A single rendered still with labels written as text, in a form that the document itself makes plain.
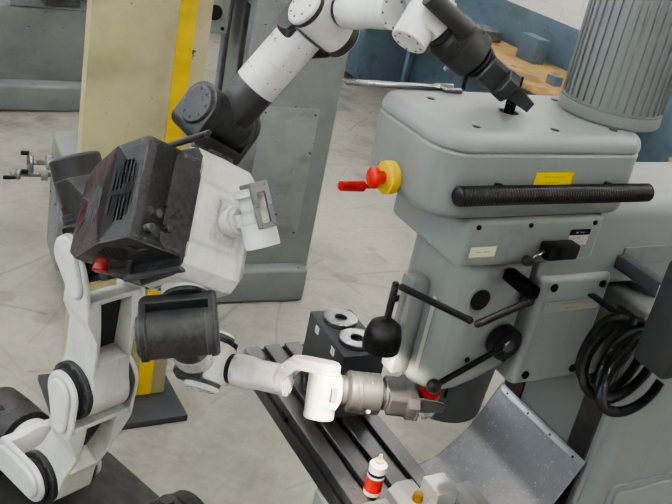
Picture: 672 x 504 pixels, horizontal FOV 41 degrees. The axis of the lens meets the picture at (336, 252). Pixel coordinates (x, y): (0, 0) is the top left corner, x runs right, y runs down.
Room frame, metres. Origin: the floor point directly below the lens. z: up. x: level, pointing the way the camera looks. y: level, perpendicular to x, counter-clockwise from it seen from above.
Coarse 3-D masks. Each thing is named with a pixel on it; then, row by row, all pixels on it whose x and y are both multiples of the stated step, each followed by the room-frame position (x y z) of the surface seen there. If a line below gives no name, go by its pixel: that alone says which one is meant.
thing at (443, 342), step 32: (416, 256) 1.62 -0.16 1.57; (448, 288) 1.53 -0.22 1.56; (480, 288) 1.53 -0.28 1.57; (512, 288) 1.57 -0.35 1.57; (448, 320) 1.52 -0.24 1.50; (512, 320) 1.59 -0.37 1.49; (416, 352) 1.55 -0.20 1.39; (448, 352) 1.52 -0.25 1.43; (480, 352) 1.56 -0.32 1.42; (448, 384) 1.56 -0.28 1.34
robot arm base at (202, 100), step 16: (192, 96) 1.68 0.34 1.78; (208, 96) 1.66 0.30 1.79; (176, 112) 1.69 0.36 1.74; (192, 112) 1.66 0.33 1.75; (208, 112) 1.64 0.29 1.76; (192, 128) 1.64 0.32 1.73; (256, 128) 1.73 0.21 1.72; (208, 144) 1.65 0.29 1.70; (224, 144) 1.70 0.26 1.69; (240, 160) 1.72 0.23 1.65
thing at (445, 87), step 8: (344, 80) 1.58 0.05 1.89; (352, 80) 1.59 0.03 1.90; (360, 80) 1.60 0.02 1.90; (368, 80) 1.61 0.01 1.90; (408, 88) 1.64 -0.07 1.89; (416, 88) 1.65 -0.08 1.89; (424, 88) 1.65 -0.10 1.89; (432, 88) 1.66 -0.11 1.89; (440, 88) 1.67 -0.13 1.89; (448, 88) 1.68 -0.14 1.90; (456, 88) 1.69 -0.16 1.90
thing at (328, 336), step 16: (320, 320) 2.03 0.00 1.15; (336, 320) 2.02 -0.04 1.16; (352, 320) 2.04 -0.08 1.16; (320, 336) 1.99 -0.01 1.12; (336, 336) 1.96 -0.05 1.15; (352, 336) 1.97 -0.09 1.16; (304, 352) 2.05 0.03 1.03; (320, 352) 1.98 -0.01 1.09; (336, 352) 1.91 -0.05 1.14; (352, 352) 1.90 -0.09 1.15; (352, 368) 1.89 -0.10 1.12; (368, 368) 1.91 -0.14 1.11; (336, 416) 1.88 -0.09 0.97
